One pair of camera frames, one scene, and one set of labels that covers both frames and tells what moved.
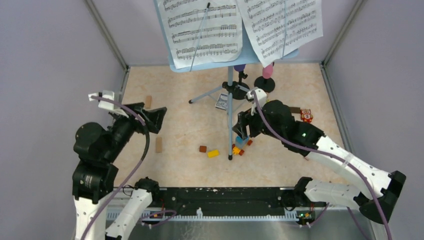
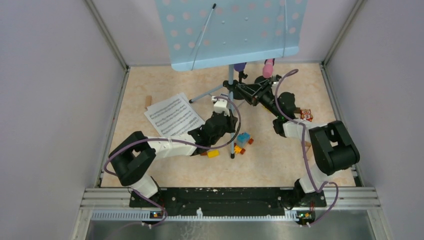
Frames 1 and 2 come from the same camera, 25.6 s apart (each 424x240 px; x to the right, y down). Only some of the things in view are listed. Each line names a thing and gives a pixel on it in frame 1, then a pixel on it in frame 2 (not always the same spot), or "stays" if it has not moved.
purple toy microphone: (239, 68) stays
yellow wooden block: (213, 153) stays
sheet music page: (202, 31) -> (173, 117)
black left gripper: (154, 118) -> (232, 121)
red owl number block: (306, 116) stays
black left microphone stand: (237, 93) stays
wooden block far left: (148, 103) stays
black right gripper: (241, 129) -> (260, 89)
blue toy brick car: (240, 144) stays
